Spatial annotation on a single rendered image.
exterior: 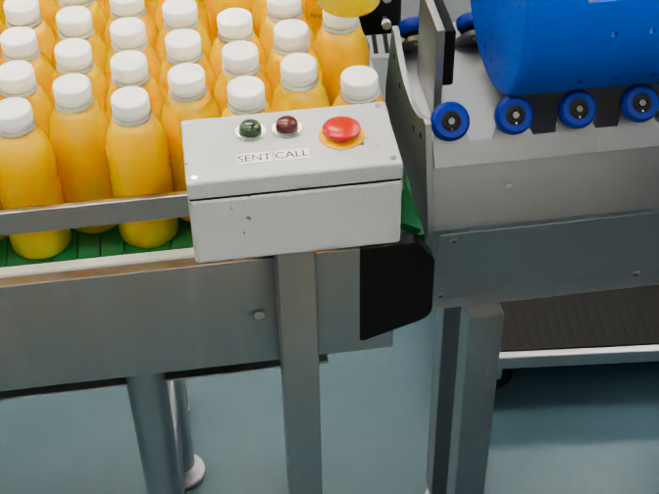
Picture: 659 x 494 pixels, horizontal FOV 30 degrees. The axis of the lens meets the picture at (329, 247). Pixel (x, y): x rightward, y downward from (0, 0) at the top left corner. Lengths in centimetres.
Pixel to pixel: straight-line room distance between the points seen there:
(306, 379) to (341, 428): 98
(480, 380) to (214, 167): 73
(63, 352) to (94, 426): 97
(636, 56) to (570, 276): 38
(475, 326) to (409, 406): 72
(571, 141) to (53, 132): 59
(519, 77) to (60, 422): 132
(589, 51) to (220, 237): 46
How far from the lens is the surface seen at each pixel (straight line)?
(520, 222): 150
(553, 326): 234
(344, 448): 231
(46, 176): 131
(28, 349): 142
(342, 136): 115
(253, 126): 117
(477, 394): 178
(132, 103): 126
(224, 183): 112
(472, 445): 186
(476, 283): 162
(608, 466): 233
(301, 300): 128
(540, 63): 136
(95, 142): 132
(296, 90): 130
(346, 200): 115
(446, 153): 144
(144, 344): 142
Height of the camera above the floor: 180
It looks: 42 degrees down
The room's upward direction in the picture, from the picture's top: 1 degrees counter-clockwise
